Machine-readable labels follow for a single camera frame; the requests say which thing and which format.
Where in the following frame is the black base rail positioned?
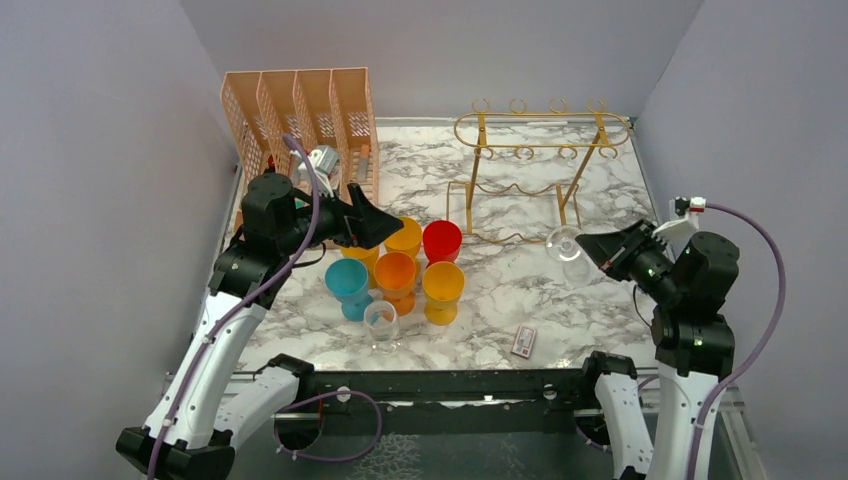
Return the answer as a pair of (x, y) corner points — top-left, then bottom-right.
(260, 368), (612, 439)

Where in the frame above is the gold wire glass rack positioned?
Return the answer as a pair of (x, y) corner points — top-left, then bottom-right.
(445, 98), (633, 244)

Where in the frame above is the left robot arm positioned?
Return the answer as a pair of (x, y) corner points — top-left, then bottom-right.
(116, 173), (403, 479)

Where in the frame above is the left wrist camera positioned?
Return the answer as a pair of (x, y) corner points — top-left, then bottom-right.
(298, 145), (342, 197)

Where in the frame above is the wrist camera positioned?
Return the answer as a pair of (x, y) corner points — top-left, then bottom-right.
(298, 145), (342, 197)
(653, 196), (707, 243)

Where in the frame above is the blue wine glass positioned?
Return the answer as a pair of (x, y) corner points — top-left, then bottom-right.
(324, 258), (374, 322)

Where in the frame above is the red wine glass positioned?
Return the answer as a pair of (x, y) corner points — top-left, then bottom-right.
(422, 220), (463, 264)

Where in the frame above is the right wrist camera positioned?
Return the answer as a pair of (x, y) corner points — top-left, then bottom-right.
(653, 196), (707, 243)

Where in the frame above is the small red white card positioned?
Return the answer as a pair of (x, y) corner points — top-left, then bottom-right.
(510, 325), (537, 359)

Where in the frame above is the orange wine glass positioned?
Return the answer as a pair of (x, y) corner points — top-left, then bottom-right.
(374, 251), (417, 316)

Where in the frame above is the clear wine glass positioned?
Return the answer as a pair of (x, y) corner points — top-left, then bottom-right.
(363, 300), (400, 356)
(545, 225), (594, 289)

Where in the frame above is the peach plastic file organizer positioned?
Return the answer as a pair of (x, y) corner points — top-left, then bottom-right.
(220, 67), (380, 205)

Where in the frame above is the yellow wine glass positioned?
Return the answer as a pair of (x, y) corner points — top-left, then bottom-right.
(422, 261), (465, 326)
(384, 216), (423, 275)
(341, 246), (381, 289)

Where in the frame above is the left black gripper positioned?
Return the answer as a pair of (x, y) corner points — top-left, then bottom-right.
(278, 179), (404, 255)

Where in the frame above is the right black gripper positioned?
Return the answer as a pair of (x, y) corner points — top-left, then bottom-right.
(577, 216), (685, 302)

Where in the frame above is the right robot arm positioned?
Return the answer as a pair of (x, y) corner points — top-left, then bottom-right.
(576, 220), (740, 479)

